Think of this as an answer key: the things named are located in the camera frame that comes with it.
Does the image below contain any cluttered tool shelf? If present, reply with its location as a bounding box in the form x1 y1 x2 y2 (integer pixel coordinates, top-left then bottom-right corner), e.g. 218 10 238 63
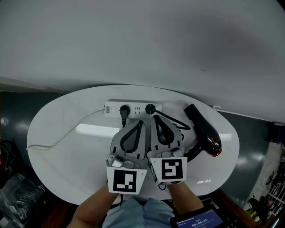
244 142 285 223

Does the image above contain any person's right forearm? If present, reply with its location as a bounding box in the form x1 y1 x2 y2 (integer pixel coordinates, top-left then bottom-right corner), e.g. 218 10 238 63
167 183 204 216

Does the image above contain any tangle of red black wires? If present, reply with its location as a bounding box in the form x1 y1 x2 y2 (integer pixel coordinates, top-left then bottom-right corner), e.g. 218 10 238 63
0 139 20 172

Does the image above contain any white power strip cable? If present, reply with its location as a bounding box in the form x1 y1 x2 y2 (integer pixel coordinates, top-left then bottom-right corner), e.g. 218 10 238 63
26 108 105 151

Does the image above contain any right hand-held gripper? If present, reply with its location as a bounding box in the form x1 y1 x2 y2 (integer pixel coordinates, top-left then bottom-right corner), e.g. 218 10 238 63
146 115 188 186

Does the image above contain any white door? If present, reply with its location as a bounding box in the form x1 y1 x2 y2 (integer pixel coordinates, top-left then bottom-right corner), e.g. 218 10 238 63
0 75 65 93

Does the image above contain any white power strip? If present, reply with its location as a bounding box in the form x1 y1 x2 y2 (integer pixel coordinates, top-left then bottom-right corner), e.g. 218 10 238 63
104 101 163 119

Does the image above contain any person's left forearm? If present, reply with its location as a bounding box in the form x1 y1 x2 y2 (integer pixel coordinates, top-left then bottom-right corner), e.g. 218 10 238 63
66 184 122 228

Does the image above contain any black round power plug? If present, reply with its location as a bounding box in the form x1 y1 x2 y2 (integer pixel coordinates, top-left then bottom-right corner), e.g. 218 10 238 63
119 104 131 118

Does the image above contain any person's light blue shirt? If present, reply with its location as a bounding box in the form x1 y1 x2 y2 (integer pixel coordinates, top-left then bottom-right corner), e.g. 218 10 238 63
104 197 175 228

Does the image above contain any dark blue box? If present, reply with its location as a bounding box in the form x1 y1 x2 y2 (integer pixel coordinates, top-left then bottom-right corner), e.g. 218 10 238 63
265 121 285 145

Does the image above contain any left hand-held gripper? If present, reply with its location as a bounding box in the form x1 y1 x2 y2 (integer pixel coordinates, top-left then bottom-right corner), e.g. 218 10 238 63
105 120 149 195

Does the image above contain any black plastic bag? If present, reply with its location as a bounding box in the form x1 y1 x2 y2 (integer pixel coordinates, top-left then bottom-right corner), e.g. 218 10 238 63
0 172 46 228

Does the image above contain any black hair dryer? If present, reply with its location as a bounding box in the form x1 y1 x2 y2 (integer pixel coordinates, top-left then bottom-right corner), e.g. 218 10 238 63
183 103 223 165

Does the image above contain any dark brown wooden furniture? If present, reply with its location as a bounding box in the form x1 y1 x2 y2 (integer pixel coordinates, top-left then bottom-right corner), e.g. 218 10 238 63
44 200 77 228

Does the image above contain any black tablet with blue screen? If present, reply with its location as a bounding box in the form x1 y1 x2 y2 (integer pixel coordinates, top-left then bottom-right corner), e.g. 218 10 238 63
169 208 224 228

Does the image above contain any brown wooden chair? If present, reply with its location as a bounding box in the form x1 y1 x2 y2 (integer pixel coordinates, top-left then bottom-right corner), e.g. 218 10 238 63
212 189 254 228

